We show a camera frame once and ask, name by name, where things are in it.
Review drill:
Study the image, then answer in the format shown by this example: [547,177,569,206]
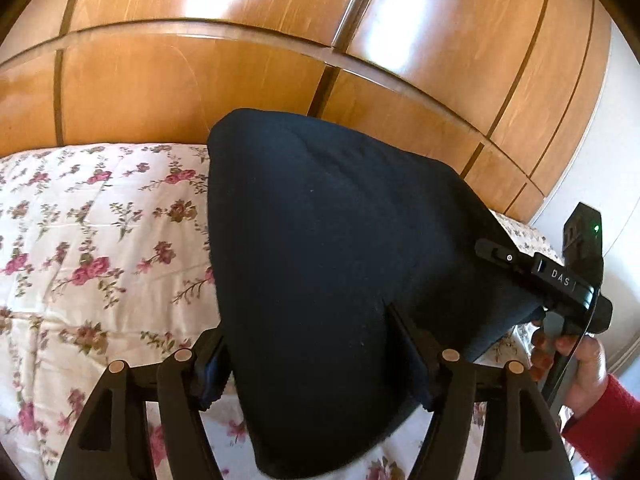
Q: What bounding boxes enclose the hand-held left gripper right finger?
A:
[386,304,576,480]

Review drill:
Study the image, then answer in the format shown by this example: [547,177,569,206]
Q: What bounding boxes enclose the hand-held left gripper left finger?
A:
[52,327,236,480]

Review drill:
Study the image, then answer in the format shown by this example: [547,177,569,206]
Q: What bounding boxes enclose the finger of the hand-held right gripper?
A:
[474,238,534,279]

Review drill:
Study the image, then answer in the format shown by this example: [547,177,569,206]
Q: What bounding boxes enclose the black pants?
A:
[206,108,547,480]

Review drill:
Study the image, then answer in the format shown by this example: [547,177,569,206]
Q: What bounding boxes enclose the person's right hand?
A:
[530,319,609,414]

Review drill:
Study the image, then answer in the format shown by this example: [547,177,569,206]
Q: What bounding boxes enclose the floral bedspread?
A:
[0,143,568,480]

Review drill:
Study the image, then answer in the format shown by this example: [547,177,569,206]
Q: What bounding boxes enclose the wooden headboard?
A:
[0,0,615,225]

